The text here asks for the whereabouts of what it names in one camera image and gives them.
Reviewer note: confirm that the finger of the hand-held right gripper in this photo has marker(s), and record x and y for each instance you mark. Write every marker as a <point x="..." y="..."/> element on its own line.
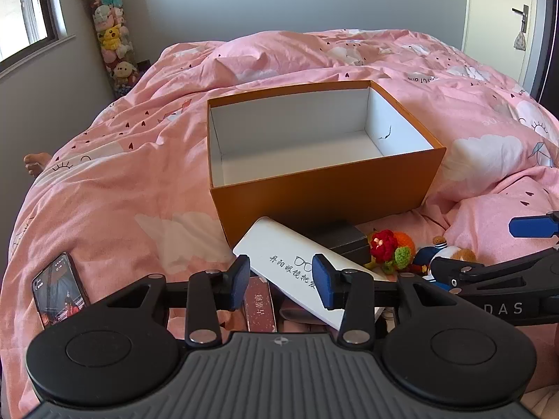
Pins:
<point x="450" y="273"/>
<point x="528" y="227"/>

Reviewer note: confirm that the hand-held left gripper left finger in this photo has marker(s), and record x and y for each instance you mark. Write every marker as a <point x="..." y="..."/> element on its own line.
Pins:
<point x="238" y="281"/>

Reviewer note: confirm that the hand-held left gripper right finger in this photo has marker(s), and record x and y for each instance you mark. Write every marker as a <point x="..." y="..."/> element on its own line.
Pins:
<point x="323" y="283"/>

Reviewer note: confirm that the brown white plush dog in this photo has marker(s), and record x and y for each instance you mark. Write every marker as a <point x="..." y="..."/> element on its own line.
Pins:
<point x="458" y="255"/>

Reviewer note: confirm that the red booklet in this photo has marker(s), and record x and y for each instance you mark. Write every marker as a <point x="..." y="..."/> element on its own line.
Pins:
<point x="260" y="305"/>

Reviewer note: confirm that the white glasses case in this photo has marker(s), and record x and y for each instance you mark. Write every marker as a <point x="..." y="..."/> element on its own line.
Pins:
<point x="279" y="253"/>

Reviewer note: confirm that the dark gold small box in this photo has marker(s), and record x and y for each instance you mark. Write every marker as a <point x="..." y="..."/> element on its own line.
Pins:
<point x="340" y="235"/>

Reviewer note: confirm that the orange cardboard box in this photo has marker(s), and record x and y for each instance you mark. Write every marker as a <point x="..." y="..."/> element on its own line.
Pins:
<point x="305" y="192"/>

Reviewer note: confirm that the red orange crochet toy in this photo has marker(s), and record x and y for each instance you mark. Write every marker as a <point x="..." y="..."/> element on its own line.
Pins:
<point x="384" y="242"/>

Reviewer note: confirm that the pink printed duvet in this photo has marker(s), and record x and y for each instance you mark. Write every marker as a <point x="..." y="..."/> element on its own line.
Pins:
<point x="131" y="174"/>

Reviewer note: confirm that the black smartphone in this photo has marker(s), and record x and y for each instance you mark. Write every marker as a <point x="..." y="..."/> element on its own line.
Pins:
<point x="56" y="292"/>

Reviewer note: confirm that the small hanging pouch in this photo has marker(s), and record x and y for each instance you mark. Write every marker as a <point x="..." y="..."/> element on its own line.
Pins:
<point x="519" y="39"/>

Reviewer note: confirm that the white door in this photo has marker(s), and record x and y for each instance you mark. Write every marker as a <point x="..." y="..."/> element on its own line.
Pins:
<point x="489" y="8"/>

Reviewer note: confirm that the clear tube of plush toys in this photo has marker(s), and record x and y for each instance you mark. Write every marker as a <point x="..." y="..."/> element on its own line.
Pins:
<point x="111" y="39"/>

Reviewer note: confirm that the window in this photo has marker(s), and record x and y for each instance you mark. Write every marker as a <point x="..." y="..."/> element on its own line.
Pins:
<point x="22" y="8"/>

